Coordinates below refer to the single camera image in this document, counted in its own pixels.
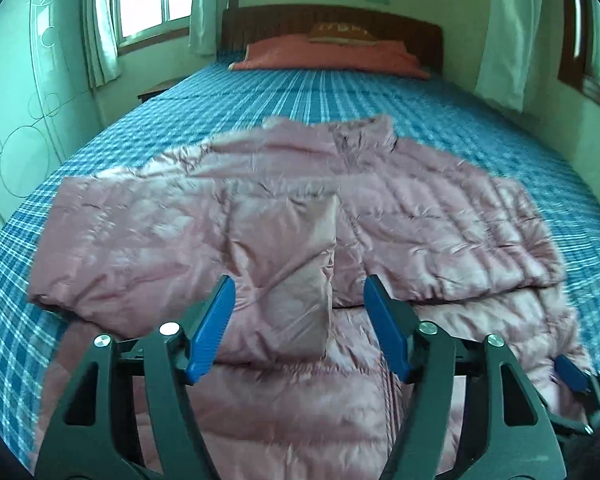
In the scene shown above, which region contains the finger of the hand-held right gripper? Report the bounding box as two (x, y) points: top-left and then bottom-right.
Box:
(540, 400), (598, 435)
(554, 354), (600, 417)

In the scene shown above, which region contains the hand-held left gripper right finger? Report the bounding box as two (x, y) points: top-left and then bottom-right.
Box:
(364, 275), (567, 480)

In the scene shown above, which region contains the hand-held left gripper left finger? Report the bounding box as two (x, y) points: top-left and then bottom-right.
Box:
(34, 275), (237, 480)

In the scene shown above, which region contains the pink puffer jacket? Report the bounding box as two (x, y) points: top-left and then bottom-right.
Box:
(27, 114), (598, 480)

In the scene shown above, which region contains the bed with blue plaid sheet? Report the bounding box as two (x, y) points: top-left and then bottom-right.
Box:
(0, 47), (600, 471)

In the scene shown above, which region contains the wooden nightstand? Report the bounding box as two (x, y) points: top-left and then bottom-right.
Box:
(139, 77), (183, 103)

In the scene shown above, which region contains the red pillow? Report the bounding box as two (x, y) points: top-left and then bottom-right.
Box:
(228, 37), (432, 80)

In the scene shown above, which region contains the orange brown cushion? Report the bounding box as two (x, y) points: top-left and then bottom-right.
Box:
(307, 21), (376, 46)

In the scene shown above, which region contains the white wardrobe with circle pattern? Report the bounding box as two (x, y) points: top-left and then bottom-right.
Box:
(0, 0), (103, 241)

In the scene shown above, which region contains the white curtain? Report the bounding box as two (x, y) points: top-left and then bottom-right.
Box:
(82, 0), (121, 88)
(475, 0), (528, 113)
(189, 0), (238, 56)

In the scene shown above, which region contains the dark wooden headboard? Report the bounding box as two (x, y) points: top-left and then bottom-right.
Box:
(221, 4), (444, 68)

